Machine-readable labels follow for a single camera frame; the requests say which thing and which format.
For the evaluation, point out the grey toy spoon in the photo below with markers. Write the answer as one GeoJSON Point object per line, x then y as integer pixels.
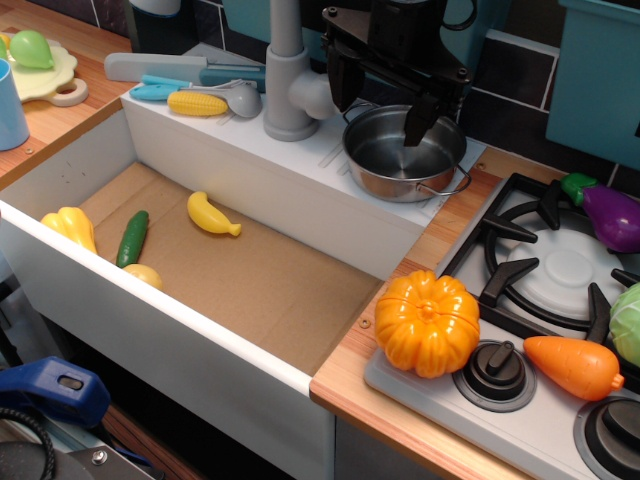
{"type": "Point", "coordinates": [241, 96]}

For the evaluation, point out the blue toy peeler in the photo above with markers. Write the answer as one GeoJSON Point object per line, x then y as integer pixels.
{"type": "Point", "coordinates": [156, 88]}

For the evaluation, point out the black right stove knob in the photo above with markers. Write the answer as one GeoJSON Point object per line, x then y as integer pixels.
{"type": "Point", "coordinates": [606, 435]}

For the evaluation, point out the grey toy faucet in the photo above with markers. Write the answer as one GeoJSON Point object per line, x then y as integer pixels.
{"type": "Point", "coordinates": [297, 98]}

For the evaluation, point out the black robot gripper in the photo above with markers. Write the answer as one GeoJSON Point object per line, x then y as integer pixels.
{"type": "Point", "coordinates": [398, 42]}

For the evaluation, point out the white toy sink basin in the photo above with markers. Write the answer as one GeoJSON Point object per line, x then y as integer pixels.
{"type": "Point", "coordinates": [243, 323]}

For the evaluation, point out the green toy pear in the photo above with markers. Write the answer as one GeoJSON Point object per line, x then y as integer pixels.
{"type": "Point", "coordinates": [30, 49]}

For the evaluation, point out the yellow toy banana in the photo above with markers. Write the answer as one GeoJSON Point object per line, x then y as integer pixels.
{"type": "Point", "coordinates": [209, 218]}

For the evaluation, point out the green toy cucumber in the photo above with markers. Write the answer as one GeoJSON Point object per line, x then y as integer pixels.
{"type": "Point", "coordinates": [133, 239]}

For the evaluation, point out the grey blue toy knife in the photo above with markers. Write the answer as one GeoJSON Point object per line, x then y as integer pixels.
{"type": "Point", "coordinates": [198, 70]}

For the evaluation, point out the black stove burner grate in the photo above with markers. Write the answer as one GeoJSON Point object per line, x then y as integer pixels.
{"type": "Point", "coordinates": [536, 267]}

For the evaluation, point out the yellow toy bell pepper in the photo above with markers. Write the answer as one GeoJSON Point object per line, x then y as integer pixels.
{"type": "Point", "coordinates": [74, 224]}

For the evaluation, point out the yellow toy corn cob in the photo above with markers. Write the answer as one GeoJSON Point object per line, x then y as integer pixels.
{"type": "Point", "coordinates": [196, 104]}

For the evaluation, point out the black left stove knob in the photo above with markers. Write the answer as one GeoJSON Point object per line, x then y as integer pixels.
{"type": "Point", "coordinates": [497, 378]}

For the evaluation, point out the grey toy stove top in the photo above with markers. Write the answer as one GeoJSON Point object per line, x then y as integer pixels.
{"type": "Point", "coordinates": [537, 439]}

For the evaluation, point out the orange toy pumpkin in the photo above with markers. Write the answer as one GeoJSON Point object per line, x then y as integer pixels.
{"type": "Point", "coordinates": [427, 324]}

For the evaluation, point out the orange toy carrot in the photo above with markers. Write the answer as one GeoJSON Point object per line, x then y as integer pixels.
{"type": "Point", "coordinates": [585, 369]}

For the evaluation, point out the teal cabinet box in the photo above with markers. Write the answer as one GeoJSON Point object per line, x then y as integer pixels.
{"type": "Point", "coordinates": [595, 101]}

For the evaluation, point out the black stove knob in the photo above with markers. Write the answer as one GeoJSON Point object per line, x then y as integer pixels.
{"type": "Point", "coordinates": [497, 378]}
{"type": "Point", "coordinates": [606, 435]}

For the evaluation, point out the light blue plastic cup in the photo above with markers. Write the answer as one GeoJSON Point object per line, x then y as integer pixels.
{"type": "Point", "coordinates": [14, 130]}

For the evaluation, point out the purple toy eggplant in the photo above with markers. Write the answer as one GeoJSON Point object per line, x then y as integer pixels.
{"type": "Point", "coordinates": [614, 216]}

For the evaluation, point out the cream toy cutting board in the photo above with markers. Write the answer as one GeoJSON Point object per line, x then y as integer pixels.
{"type": "Point", "coordinates": [58, 86]}

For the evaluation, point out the small stainless steel pot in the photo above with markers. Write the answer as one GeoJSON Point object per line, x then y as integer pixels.
{"type": "Point", "coordinates": [384, 167]}

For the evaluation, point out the green toy cabbage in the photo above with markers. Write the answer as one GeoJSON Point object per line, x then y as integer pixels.
{"type": "Point", "coordinates": [624, 324]}

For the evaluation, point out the blue clamp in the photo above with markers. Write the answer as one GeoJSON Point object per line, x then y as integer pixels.
{"type": "Point", "coordinates": [57, 389]}

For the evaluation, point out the yellow toy lemon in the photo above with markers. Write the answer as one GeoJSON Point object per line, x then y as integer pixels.
{"type": "Point", "coordinates": [146, 274]}

